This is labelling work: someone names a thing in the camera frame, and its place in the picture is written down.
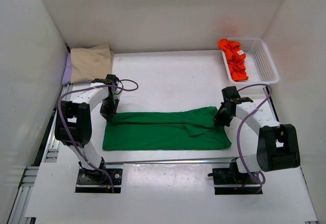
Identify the green t shirt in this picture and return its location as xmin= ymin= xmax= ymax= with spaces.
xmin=102 ymin=106 xmax=232 ymax=151

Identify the beige t shirt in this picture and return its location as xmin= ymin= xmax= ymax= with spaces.
xmin=70 ymin=44 xmax=115 ymax=83

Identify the purple t shirt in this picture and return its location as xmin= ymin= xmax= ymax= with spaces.
xmin=62 ymin=53 xmax=72 ymax=86

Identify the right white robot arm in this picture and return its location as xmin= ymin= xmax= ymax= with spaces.
xmin=214 ymin=86 xmax=301 ymax=185

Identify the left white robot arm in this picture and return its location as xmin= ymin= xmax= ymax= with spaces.
xmin=55 ymin=74 xmax=120 ymax=184

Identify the white plastic basket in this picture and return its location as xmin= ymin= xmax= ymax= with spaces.
xmin=222 ymin=37 xmax=279 ymax=86

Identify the orange t shirt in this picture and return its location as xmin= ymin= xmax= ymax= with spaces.
xmin=218 ymin=38 xmax=249 ymax=82

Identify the white front board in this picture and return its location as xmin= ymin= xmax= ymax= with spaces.
xmin=25 ymin=163 xmax=317 ymax=223

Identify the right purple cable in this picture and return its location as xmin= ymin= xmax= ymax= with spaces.
xmin=236 ymin=83 xmax=273 ymax=193

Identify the purple cable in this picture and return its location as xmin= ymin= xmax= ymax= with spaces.
xmin=58 ymin=78 xmax=140 ymax=193
xmin=236 ymin=83 xmax=273 ymax=193

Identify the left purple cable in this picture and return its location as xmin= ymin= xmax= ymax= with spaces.
xmin=58 ymin=78 xmax=140 ymax=193

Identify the aluminium frame rail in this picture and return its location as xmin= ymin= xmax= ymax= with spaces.
xmin=7 ymin=53 xmax=291 ymax=224

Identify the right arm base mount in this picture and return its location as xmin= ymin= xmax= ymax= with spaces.
xmin=207 ymin=159 xmax=263 ymax=195

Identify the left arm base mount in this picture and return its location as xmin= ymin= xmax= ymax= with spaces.
xmin=75 ymin=165 xmax=123 ymax=194

